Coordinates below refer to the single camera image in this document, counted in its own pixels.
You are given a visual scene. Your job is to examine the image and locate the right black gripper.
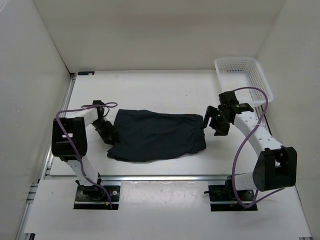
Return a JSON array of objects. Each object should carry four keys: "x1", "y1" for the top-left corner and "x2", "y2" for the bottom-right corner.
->
[{"x1": 200, "y1": 105, "x2": 231, "y2": 136}]

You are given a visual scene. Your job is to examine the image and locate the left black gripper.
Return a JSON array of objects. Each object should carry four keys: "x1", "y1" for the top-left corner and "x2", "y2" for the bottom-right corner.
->
[{"x1": 90, "y1": 119, "x2": 120, "y2": 146}]

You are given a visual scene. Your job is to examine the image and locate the dark navy shorts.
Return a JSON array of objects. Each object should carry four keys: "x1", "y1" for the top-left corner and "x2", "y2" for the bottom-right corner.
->
[{"x1": 107, "y1": 109, "x2": 207, "y2": 163}]

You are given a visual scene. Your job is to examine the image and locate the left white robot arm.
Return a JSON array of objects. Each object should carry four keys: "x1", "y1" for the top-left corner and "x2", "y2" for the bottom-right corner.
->
[{"x1": 51, "y1": 103, "x2": 120, "y2": 200}]

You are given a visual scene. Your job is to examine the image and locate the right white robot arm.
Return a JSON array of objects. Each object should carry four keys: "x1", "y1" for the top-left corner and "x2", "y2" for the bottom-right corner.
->
[{"x1": 203, "y1": 103, "x2": 298, "y2": 200}]

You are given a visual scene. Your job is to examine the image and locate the white plastic perforated basket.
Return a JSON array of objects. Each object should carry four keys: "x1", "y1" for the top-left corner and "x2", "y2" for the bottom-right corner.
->
[{"x1": 214, "y1": 57, "x2": 274, "y2": 107}]

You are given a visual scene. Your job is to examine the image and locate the small blue label sticker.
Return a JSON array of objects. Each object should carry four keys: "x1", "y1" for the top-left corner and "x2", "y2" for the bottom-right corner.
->
[{"x1": 77, "y1": 71, "x2": 95, "y2": 76}]

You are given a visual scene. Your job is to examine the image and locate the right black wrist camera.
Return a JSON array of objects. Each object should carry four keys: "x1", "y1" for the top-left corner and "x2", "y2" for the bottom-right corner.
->
[{"x1": 218, "y1": 90, "x2": 239, "y2": 108}]

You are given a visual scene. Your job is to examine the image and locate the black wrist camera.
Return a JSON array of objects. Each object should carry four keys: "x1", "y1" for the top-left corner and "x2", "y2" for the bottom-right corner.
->
[
  {"x1": 92, "y1": 100, "x2": 106, "y2": 110},
  {"x1": 218, "y1": 90, "x2": 239, "y2": 108}
]

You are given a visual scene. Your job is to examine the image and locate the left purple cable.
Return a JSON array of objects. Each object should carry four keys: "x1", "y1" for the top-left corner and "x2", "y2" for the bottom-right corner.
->
[{"x1": 55, "y1": 101, "x2": 118, "y2": 210}]

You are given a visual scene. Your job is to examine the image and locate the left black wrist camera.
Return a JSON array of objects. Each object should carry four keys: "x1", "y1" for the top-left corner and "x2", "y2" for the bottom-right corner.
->
[{"x1": 92, "y1": 100, "x2": 106, "y2": 110}]

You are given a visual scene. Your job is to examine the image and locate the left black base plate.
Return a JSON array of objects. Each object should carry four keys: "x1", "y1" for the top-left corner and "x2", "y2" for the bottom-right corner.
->
[{"x1": 73, "y1": 181, "x2": 121, "y2": 210}]

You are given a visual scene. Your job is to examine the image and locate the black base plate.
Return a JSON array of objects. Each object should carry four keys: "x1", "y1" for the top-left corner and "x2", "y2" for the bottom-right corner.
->
[
  {"x1": 73, "y1": 181, "x2": 121, "y2": 210},
  {"x1": 203, "y1": 185, "x2": 258, "y2": 212}
]

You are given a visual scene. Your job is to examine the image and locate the aluminium frame rail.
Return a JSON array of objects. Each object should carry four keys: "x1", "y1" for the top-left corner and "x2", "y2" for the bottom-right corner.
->
[{"x1": 14, "y1": 71, "x2": 78, "y2": 240}]

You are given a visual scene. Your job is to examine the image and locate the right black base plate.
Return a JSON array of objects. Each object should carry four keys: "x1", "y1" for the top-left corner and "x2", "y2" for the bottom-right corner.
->
[{"x1": 203, "y1": 185, "x2": 258, "y2": 212}]

